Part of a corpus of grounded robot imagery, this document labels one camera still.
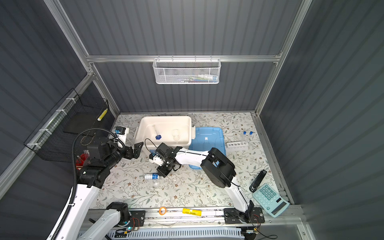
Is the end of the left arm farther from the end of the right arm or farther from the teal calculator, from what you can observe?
the teal calculator

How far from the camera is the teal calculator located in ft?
2.45

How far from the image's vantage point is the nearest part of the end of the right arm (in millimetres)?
692
